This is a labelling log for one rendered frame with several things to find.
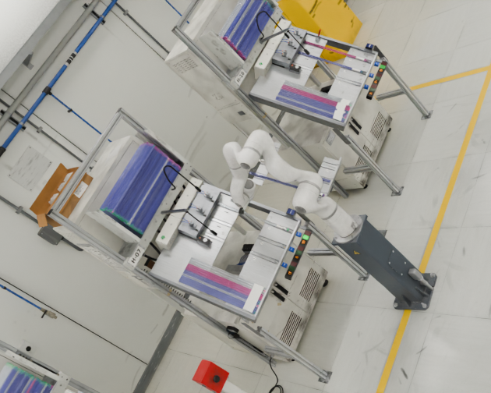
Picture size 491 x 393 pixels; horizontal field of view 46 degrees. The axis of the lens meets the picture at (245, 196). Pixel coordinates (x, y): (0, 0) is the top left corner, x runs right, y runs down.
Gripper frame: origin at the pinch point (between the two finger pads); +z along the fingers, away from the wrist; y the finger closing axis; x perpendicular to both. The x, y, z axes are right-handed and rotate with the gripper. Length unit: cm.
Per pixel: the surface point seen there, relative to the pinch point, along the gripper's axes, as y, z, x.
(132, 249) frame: 55, 1, -47
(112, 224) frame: 50, -11, -62
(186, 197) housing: 7.1, 9.3, -36.4
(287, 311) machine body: 32, 57, 52
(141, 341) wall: 77, 188, -48
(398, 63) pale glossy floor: -234, 96, 54
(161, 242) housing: 40, 9, -36
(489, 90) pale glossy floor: -169, 12, 119
